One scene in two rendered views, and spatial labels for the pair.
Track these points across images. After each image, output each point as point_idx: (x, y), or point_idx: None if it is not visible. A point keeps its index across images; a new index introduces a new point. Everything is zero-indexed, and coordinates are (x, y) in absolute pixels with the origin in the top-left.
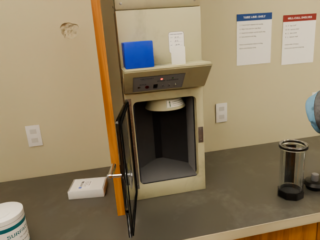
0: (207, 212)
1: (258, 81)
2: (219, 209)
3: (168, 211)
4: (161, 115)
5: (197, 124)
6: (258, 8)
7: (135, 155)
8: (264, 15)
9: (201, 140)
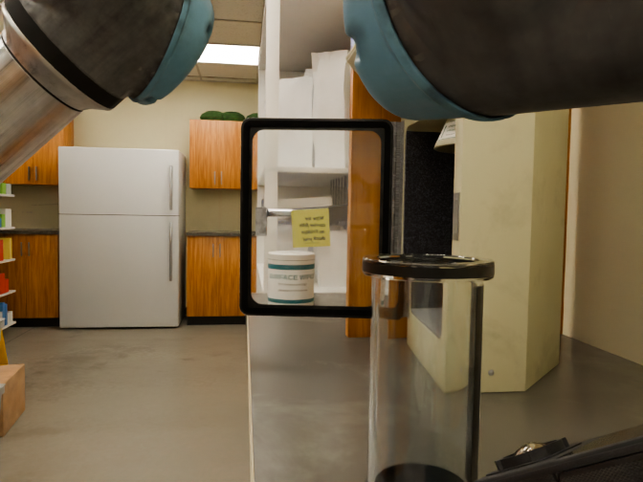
0: (334, 385)
1: None
2: (341, 396)
3: (347, 359)
4: None
5: (454, 184)
6: None
7: (400, 240)
8: None
9: (454, 234)
